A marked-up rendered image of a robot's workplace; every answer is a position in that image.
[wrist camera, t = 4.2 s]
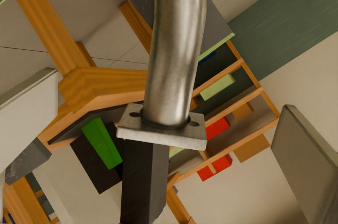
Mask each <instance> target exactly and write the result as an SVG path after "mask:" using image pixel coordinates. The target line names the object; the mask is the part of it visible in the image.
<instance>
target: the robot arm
mask: <svg viewBox="0 0 338 224"><path fill-rule="evenodd" d="M57 114H58V71H57V70H56V69H55V68H49V67H47V68H45V69H43V70H42V71H40V72H38V73H37V74H35V75H33V76H32V77H30V78H28V79H27V80H25V81H23V82H22V83H20V84H18V85H17V86H15V87H13V88H12V89H10V90H8V91H7V92H5V93H3V94H2V95H0V174H1V173H2V172H3V171H4V170H5V169H6V168H7V167H8V166H9V165H10V164H11V163H12V162H13V161H14V159H15V158H16V157H17V156H18V155H19V154H20V153H21V152H22V151H23V150H24V149H25V148H26V147H27V146H28V145H29V144H30V143H31V142H32V141H33V140H34V139H35V138H36V137H37V136H38V135H39V134H40V133H41V132H42V131H43V130H44V129H45V128H46V127H47V126H48V125H49V124H50V123H51V122H52V121H53V120H54V119H55V118H56V117H57ZM270 148H271V150H272V152H273V154H274V156H275V158H276V160H277V162H278V164H279V166H280V168H281V170H282V172H283V174H284V176H285V178H286V180H287V182H288V184H289V186H290V187H291V189H292V191H293V193H294V195H295V197H296V199H297V201H298V203H299V205H300V207H301V209H302V211H303V213H304V215H305V217H306V219H307V221H308V223H309V224H338V152H336V151H335V150H334V149H333V148H332V147H331V145H330V144H329V143H328V142H327V141H326V140H325V139H324V138H323V136H322V135H321V134H320V133H319V132H318V131H317V130H316V129H315V127H314V126H313V125H312V124H311V123H310V122H309V121H308V120H307V118H306V117H305V116H304V115H303V114H302V113H301V112H300V111H299V110H298V108H297V107H296V106H294V105H289V104H285V105H283V107H282V110H281V114H280V117H279V120H278V124H277V127H276V130H275V134H274V137H273V140H272V144H271V147H270Z"/></svg>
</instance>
